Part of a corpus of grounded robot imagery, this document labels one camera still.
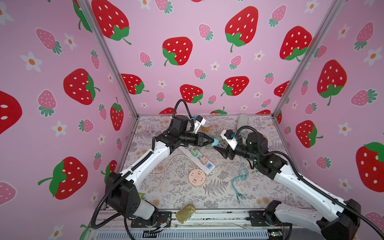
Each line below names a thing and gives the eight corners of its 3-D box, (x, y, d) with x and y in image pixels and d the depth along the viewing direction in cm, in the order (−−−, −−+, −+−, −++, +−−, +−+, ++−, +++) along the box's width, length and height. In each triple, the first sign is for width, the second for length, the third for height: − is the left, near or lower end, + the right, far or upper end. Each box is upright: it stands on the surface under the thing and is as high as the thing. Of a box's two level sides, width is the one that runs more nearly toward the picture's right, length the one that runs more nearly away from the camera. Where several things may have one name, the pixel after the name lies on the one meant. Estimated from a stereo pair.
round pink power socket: (188, 186, 87) (188, 184, 84) (189, 170, 93) (189, 168, 90) (205, 186, 87) (205, 184, 84) (205, 170, 93) (205, 168, 90)
